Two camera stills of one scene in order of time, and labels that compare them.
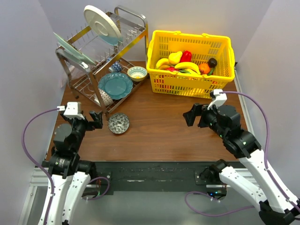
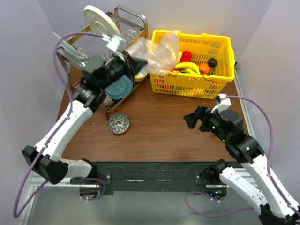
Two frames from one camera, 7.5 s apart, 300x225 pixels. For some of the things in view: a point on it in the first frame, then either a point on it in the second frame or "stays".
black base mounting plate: [158, 176] stays
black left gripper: [96, 117] to [131, 65]
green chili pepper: [211, 71] stays
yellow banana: [187, 65] stays
